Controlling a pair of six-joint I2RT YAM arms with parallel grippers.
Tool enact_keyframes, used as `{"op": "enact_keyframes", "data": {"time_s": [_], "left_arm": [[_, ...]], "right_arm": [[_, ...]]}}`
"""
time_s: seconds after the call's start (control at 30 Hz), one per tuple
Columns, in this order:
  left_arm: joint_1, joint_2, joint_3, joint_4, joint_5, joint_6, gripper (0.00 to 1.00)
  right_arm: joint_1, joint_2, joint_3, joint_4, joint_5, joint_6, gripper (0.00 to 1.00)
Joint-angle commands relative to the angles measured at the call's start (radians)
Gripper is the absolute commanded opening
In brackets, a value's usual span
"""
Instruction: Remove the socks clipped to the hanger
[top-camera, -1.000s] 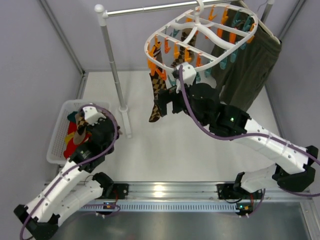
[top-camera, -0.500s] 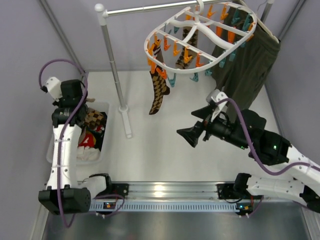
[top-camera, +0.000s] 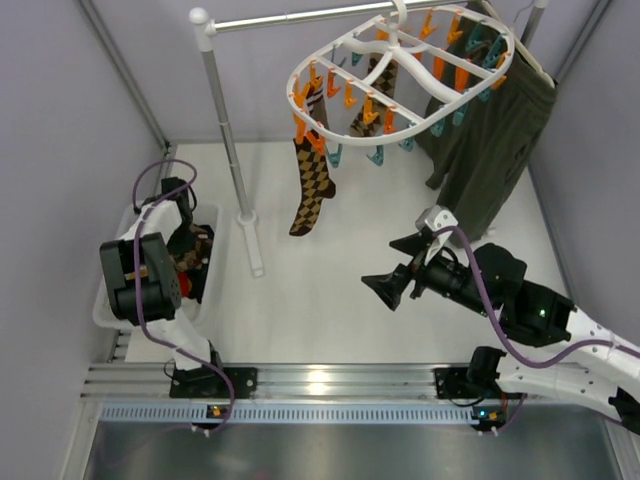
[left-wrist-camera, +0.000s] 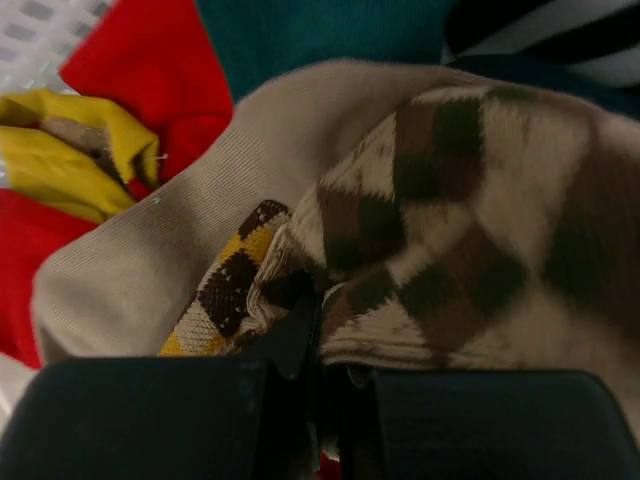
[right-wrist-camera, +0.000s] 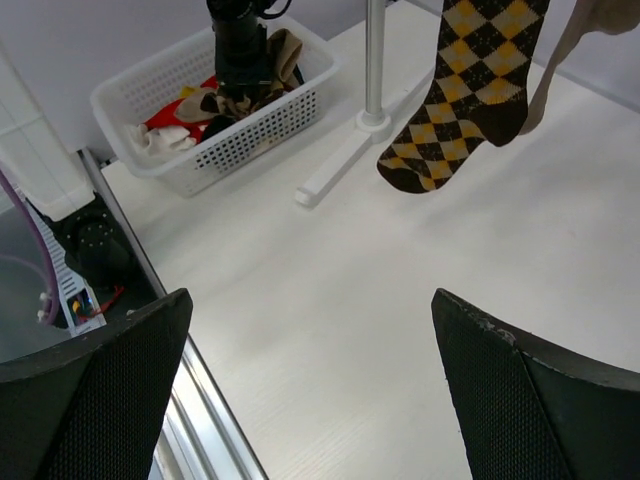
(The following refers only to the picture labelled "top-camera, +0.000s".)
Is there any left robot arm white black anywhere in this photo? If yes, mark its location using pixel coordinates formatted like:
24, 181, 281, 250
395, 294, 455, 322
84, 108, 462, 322
99, 177, 224, 398

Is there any dark brown argyle sock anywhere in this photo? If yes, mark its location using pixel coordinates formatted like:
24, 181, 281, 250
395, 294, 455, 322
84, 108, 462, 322
167, 224, 214, 273

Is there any argyle sock right inner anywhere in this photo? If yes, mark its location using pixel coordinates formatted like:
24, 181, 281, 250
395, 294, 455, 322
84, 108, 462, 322
349, 61, 398, 137

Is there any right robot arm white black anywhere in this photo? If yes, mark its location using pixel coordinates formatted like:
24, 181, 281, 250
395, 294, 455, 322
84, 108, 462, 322
361, 227, 639, 433

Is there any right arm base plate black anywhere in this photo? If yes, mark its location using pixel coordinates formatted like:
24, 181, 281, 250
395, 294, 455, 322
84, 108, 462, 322
434, 366, 503, 401

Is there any brown tan argyle sock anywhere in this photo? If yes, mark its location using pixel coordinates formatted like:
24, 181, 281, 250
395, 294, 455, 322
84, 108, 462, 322
289, 139, 336, 237

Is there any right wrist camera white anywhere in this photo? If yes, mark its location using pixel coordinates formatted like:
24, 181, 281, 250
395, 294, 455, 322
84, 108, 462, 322
415, 205, 458, 265

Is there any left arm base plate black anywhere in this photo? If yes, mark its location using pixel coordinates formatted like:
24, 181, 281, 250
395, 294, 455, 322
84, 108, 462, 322
169, 367, 258, 399

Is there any white clothes hanger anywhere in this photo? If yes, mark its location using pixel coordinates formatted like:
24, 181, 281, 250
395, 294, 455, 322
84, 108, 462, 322
480, 1, 556, 89

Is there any clothes rack metal frame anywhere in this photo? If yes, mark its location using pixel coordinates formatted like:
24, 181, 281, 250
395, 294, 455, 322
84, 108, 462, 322
189, 1, 547, 278

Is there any olive green hanging garment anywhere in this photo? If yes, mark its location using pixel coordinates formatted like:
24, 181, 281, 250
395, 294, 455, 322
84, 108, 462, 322
414, 2, 559, 246

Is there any slotted cable duct grey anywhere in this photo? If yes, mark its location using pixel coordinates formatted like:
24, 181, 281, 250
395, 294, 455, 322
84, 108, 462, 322
100, 402, 481, 426

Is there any white oval clip hanger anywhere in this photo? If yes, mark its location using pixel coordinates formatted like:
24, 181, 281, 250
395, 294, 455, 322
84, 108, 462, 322
292, 11, 514, 167

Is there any pile of socks in basket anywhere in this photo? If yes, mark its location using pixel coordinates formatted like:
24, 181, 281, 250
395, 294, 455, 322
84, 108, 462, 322
167, 223, 215, 303

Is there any tan striped sock inner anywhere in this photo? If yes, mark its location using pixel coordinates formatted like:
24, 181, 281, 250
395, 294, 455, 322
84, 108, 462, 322
306, 86, 329, 127

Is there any aluminium mounting rail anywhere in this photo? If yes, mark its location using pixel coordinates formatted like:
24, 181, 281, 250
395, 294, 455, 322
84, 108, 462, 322
79, 363, 626, 401

